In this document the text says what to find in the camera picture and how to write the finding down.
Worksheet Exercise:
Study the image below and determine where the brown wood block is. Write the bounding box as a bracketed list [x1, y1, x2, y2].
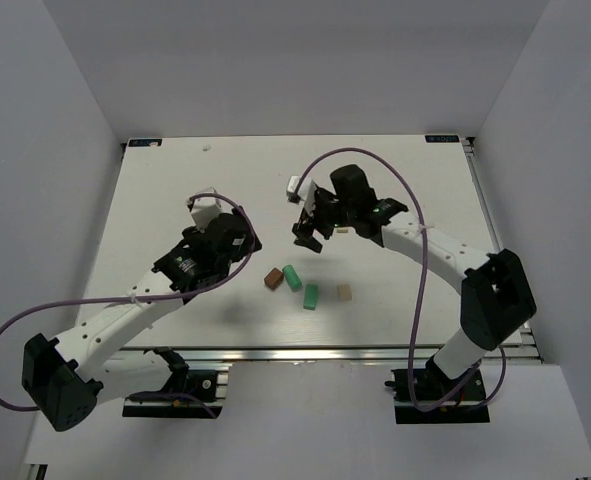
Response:
[264, 268, 284, 291]

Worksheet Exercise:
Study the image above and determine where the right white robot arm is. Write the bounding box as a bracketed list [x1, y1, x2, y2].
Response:
[286, 164, 537, 381]

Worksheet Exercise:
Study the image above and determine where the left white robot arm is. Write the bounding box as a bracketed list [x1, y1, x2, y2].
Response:
[22, 207, 261, 432]

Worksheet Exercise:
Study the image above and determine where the green block upper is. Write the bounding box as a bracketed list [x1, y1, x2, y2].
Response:
[282, 265, 302, 291]

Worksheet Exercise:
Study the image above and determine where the green block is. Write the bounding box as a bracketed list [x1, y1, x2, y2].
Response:
[282, 265, 302, 291]
[303, 283, 319, 311]

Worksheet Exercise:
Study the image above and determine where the green block lower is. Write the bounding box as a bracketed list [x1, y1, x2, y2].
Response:
[303, 283, 319, 311]

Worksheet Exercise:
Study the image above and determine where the small light wood block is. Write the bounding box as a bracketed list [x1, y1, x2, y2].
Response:
[337, 284, 352, 301]

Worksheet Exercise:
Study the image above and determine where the right blue corner label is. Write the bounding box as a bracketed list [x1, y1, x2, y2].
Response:
[424, 134, 460, 143]

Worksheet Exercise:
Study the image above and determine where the blue corner label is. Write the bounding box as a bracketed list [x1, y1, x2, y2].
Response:
[424, 134, 460, 143]
[128, 138, 162, 148]

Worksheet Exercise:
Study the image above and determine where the left blue corner label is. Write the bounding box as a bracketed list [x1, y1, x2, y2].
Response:
[128, 138, 162, 148]

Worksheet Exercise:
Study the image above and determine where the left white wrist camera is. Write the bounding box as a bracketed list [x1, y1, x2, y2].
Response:
[186, 197, 222, 231]

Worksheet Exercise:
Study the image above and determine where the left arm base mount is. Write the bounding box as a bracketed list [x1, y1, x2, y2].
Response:
[122, 347, 223, 420]

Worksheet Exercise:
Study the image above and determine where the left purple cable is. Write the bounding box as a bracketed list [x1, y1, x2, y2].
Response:
[0, 196, 256, 419]

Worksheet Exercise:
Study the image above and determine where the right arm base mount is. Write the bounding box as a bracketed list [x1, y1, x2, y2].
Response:
[387, 367, 491, 426]

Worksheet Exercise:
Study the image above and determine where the aluminium frame rail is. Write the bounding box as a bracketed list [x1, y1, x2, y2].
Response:
[462, 136, 542, 359]

